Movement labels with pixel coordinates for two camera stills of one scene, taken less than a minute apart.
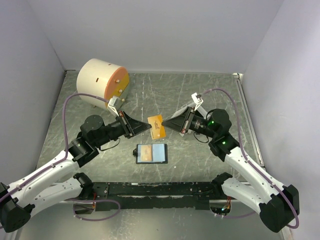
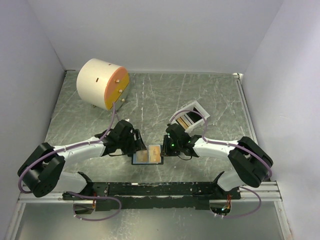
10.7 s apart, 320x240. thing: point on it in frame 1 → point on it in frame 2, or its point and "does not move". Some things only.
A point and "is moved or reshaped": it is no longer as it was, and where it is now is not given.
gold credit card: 157,130 → 154,154
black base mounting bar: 133,195 does not move
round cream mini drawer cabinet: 99,78 does not move
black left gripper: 131,126 → 138,144
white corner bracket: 237,75 does not move
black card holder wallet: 151,153 is moved or reshaped
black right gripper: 179,123 → 166,151
